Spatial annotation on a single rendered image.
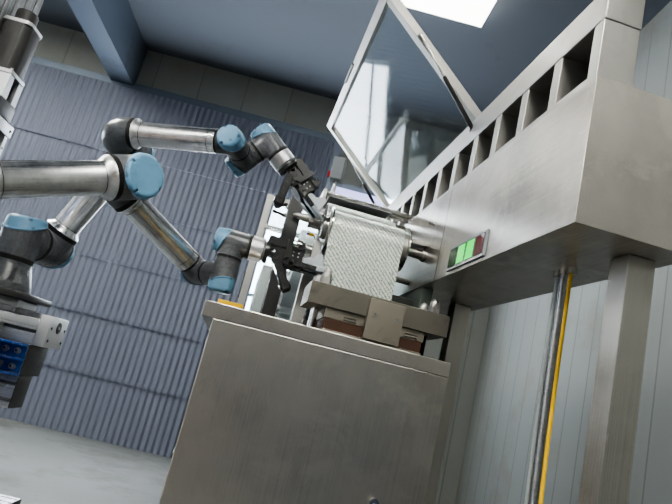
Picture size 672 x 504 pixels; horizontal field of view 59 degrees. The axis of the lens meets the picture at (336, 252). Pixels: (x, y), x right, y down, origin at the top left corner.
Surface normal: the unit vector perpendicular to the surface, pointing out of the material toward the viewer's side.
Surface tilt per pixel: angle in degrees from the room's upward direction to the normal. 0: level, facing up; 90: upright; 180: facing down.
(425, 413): 90
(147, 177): 87
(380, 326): 90
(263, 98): 90
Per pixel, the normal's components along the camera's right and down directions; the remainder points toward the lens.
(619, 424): 0.18, -0.19
